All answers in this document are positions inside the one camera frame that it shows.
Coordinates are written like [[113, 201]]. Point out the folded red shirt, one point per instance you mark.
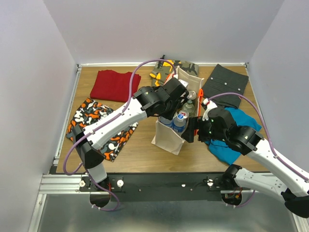
[[111, 86]]

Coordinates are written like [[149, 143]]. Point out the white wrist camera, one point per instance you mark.
[[207, 105], [184, 84]]

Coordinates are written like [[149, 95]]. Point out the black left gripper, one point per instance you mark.
[[170, 115]]

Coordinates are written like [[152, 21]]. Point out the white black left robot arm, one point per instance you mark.
[[146, 102]]

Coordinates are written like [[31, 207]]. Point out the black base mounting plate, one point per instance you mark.
[[146, 187]]

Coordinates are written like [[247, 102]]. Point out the orange black patterned shorts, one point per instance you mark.
[[90, 112]]

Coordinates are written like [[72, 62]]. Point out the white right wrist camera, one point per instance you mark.
[[207, 105]]

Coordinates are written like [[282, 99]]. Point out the red tab can front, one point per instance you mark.
[[184, 112]]

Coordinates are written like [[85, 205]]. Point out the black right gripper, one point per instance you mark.
[[193, 123]]

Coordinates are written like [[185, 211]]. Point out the beige canvas tote bag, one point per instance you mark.
[[165, 137]]

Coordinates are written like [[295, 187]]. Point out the dark grey buttoned garment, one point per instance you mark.
[[223, 80]]

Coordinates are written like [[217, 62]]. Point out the teal blue shirt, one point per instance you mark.
[[219, 148]]

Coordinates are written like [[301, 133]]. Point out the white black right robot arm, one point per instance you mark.
[[290, 184]]

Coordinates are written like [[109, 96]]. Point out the green cap glass bottle back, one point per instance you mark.
[[189, 107]]

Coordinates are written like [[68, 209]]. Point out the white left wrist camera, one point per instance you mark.
[[184, 84]]

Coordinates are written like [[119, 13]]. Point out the camouflage yellow green shorts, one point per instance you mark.
[[162, 69]]

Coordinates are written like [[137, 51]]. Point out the Pocari Sweat bottle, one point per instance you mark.
[[179, 122], [166, 122]]

